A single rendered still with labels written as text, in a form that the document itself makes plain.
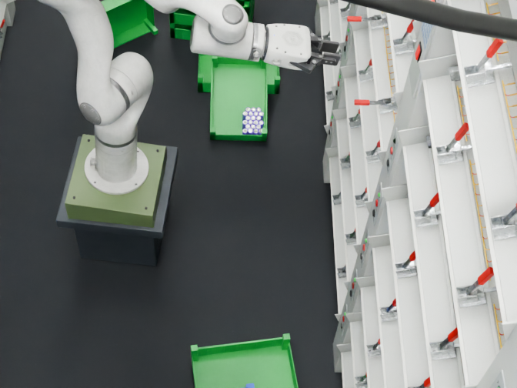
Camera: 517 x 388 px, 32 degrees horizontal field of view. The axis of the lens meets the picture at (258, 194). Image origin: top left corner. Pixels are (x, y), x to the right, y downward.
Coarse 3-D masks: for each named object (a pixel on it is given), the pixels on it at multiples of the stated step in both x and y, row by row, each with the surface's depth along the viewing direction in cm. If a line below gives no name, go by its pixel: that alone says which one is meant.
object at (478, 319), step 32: (448, 64) 160; (448, 96) 160; (448, 128) 156; (448, 160) 152; (448, 192) 149; (448, 224) 146; (480, 224) 143; (448, 256) 143; (480, 256) 141; (480, 288) 136; (480, 320) 136; (480, 352) 133
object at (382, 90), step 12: (372, 12) 228; (384, 12) 227; (372, 36) 224; (384, 36) 222; (372, 48) 221; (384, 48) 220; (372, 60) 219; (384, 60) 218; (384, 72) 216; (384, 84) 214; (384, 96) 212; (384, 120) 209; (384, 132) 207; (384, 144) 205; (384, 156) 199
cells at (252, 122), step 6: (246, 108) 320; (252, 108) 320; (258, 108) 320; (246, 114) 319; (252, 114) 319; (258, 114) 319; (246, 120) 318; (252, 120) 318; (258, 120) 318; (246, 126) 318; (252, 126) 318; (258, 126) 318; (246, 132) 317; (252, 132) 318; (258, 132) 318
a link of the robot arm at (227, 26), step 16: (144, 0) 201; (160, 0) 197; (176, 0) 193; (192, 0) 190; (208, 0) 190; (224, 0) 190; (208, 16) 190; (224, 16) 189; (240, 16) 190; (224, 32) 191; (240, 32) 191
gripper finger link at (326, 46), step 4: (316, 36) 206; (324, 40) 205; (316, 44) 206; (320, 44) 205; (324, 44) 205; (328, 44) 205; (332, 44) 205; (336, 44) 205; (320, 48) 206; (324, 48) 206; (328, 48) 206; (332, 48) 206; (336, 48) 206; (332, 52) 207
